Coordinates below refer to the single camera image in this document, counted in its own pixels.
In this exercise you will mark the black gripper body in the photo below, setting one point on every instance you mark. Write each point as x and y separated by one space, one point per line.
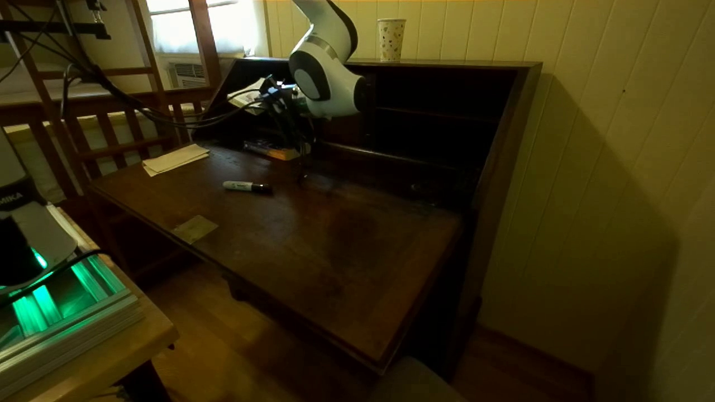
287 114

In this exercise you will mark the black marker with white label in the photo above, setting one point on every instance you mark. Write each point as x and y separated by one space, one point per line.
246 187

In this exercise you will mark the white window air conditioner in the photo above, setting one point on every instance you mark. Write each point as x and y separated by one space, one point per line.
189 74

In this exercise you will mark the beige paper sheets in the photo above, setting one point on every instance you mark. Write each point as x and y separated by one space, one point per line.
175 160

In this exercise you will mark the white framed window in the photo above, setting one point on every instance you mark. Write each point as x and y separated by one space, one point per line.
201 26

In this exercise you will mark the white dotted paper cup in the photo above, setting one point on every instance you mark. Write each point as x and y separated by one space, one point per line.
391 38

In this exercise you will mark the dark wooden secretary desk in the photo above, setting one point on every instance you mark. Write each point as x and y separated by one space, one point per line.
335 247

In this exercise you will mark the wooden chair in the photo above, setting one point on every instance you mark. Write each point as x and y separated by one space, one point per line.
113 127

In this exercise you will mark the green lit electronics box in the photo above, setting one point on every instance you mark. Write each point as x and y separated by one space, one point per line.
52 299

